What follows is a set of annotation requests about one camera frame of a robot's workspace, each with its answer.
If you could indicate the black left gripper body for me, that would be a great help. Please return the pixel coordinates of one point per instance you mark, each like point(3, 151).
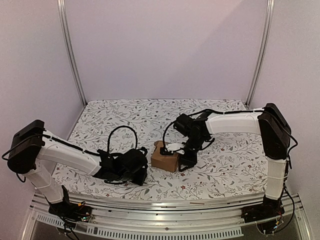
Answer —
point(137, 180)

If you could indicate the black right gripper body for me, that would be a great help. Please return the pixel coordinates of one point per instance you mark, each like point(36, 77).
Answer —
point(183, 158)

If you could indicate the brown cardboard box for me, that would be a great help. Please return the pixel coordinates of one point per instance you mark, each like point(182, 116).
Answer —
point(167, 163)

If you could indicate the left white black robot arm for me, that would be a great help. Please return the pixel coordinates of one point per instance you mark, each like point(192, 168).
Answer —
point(34, 143)

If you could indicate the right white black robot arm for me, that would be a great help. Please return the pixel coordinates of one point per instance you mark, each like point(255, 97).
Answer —
point(267, 122)

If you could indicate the floral patterned table mat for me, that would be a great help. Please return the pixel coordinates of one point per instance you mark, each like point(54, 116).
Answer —
point(233, 165)

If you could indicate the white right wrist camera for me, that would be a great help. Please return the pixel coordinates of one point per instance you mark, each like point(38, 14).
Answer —
point(171, 148)

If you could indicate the aluminium front rail frame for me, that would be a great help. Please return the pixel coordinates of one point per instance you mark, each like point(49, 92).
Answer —
point(205, 219)

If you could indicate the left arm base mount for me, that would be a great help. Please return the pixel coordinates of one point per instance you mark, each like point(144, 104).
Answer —
point(66, 210)

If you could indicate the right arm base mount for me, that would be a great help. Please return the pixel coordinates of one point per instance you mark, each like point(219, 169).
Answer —
point(269, 208)

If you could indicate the right aluminium corner post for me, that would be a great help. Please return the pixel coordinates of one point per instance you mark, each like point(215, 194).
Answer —
point(261, 53)

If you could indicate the aluminium corner post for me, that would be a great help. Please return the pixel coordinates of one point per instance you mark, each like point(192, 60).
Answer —
point(261, 53)
point(61, 6)

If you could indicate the left aluminium corner post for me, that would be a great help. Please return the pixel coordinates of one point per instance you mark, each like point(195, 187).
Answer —
point(61, 6)

